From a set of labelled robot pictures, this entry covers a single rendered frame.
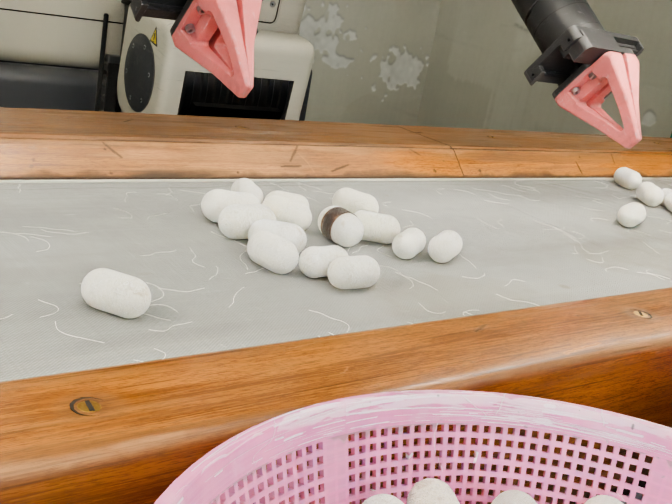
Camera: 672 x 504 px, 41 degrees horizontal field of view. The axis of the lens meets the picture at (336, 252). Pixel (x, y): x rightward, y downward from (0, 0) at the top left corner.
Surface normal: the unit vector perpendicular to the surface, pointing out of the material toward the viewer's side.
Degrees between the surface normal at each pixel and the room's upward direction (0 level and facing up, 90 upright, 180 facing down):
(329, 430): 75
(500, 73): 90
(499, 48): 90
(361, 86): 90
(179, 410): 0
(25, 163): 45
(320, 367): 0
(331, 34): 90
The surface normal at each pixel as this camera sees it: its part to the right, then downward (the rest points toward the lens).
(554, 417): 0.06, 0.05
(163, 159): 0.55, -0.42
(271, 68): 0.51, 0.48
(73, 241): 0.18, -0.94
